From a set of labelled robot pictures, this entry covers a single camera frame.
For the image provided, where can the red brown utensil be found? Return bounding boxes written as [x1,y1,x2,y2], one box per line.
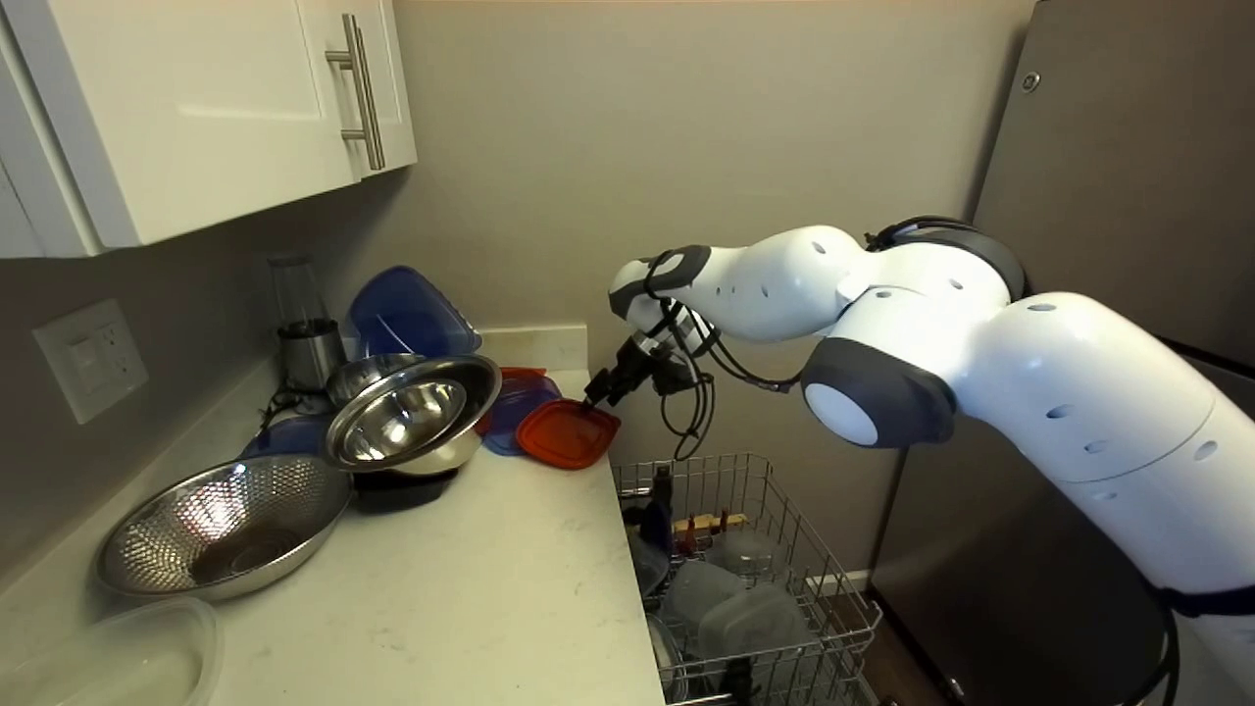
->
[672,505,754,546]

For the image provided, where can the steel cabinet handle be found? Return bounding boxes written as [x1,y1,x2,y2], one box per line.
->
[320,11,391,176]

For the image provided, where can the white wall outlet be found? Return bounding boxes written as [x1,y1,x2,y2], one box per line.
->
[29,300,152,432]

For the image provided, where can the flat blue lid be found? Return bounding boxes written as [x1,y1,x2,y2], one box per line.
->
[471,364,560,461]

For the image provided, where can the steel mesh colander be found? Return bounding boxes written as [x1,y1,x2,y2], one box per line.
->
[93,452,356,607]

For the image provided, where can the black bottle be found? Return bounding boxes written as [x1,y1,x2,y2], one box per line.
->
[637,462,679,563]

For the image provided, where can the white wire dishwasher rack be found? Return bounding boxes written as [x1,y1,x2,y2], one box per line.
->
[607,448,890,706]

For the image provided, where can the stainless steel refrigerator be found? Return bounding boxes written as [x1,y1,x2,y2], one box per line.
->
[862,0,1255,706]

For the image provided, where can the white kitchen countertop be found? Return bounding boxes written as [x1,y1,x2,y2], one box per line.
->
[0,323,672,706]

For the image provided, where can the round clear plastic container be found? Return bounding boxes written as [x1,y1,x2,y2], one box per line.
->
[646,555,756,657]

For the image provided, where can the shiny steel mixing bowl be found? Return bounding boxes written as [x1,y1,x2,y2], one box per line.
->
[318,355,505,482]

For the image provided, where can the blue bowl upright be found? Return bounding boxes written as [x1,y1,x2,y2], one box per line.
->
[341,265,485,374]

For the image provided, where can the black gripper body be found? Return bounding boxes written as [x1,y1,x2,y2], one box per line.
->
[607,329,700,403]

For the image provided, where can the grey plates in rack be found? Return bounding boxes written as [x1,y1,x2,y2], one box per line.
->
[690,580,825,675]

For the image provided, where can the white wall cabinet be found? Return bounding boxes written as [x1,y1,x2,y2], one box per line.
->
[0,0,424,265]

